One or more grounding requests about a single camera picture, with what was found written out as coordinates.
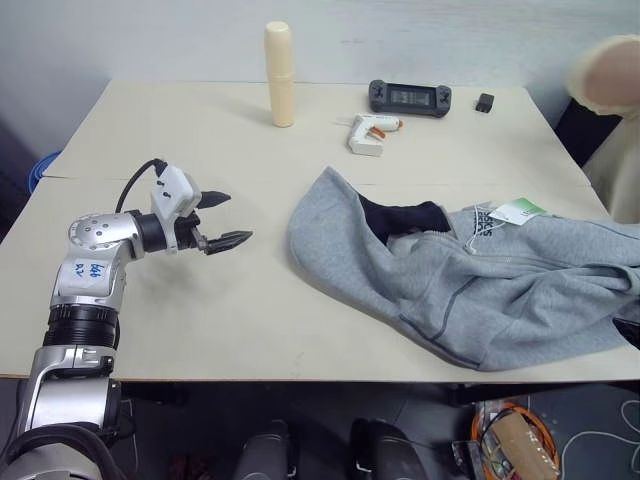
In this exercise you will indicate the person in cream sweater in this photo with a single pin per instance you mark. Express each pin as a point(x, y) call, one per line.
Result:
point(612, 75)

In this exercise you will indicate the blue round container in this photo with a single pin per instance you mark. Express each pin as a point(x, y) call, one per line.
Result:
point(42, 172)

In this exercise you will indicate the grey robot torso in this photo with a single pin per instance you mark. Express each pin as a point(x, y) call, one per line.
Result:
point(45, 462)

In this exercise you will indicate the white hot glue gun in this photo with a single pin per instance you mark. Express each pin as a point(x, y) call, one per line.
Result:
point(367, 135)

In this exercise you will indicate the grey zip hoodie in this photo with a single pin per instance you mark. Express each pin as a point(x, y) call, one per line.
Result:
point(500, 290)

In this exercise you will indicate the small black box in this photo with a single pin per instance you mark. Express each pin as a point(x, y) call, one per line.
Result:
point(484, 103)

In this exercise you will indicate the black handheld controller with screen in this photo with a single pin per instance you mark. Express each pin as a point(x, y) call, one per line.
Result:
point(410, 97)

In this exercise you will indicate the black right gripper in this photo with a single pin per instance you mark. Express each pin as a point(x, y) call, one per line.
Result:
point(630, 332)

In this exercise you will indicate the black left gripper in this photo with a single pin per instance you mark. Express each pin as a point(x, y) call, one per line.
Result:
point(190, 234)

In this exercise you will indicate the dark rounded shape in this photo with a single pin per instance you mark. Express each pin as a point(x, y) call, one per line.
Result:
point(387, 452)
point(267, 452)

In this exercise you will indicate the tall cream plastic bottle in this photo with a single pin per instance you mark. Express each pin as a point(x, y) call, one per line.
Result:
point(281, 75)

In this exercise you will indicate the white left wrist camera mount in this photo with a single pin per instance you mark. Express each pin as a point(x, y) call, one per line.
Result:
point(173, 192)

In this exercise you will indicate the green white paper hang tag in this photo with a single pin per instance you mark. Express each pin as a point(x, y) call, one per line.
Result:
point(520, 209)

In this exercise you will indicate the black table frame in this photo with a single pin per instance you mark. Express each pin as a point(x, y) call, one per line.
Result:
point(540, 392)

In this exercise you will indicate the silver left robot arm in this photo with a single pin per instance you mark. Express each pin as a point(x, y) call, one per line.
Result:
point(82, 280)

